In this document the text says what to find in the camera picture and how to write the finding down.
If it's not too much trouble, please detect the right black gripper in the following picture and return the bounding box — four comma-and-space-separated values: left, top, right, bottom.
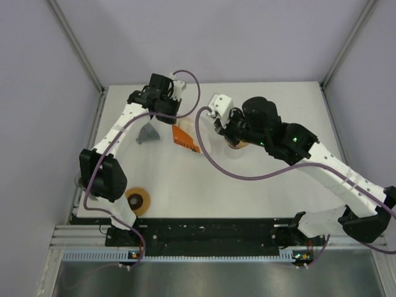
214, 109, 268, 149

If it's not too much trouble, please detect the wooden rimmed glass dripper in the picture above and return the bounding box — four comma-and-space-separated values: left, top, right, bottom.
225, 137, 249, 150

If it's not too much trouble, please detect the orange white coffee filter bag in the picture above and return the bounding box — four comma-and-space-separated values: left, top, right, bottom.
172, 117, 212, 154

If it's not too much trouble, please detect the glass carafe with wooden collar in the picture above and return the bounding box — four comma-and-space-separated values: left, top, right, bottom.
225, 147, 244, 160

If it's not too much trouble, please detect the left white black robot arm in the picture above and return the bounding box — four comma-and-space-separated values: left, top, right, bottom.
79, 74, 186, 246

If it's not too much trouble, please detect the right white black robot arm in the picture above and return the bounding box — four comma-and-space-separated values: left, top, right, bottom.
210, 95, 395, 245

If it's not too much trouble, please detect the grey metal cone filter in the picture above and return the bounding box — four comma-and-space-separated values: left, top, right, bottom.
136, 123, 160, 145

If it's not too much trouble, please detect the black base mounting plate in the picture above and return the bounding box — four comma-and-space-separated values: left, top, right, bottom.
71, 217, 325, 256

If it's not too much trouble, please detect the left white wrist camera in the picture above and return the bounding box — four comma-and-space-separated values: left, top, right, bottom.
169, 74, 186, 101

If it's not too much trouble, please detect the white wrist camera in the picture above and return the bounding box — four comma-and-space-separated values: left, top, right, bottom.
207, 93, 234, 128
169, 74, 186, 101

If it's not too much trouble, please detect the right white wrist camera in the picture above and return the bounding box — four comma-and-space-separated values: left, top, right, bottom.
207, 93, 234, 128

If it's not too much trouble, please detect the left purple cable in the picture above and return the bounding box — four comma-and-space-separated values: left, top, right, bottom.
83, 69, 202, 267

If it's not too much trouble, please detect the aluminium frame rail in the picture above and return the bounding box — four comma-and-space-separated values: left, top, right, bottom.
50, 225, 110, 248

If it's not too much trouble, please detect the grey slotted cable duct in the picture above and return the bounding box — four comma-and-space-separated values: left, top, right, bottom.
62, 249, 312, 263

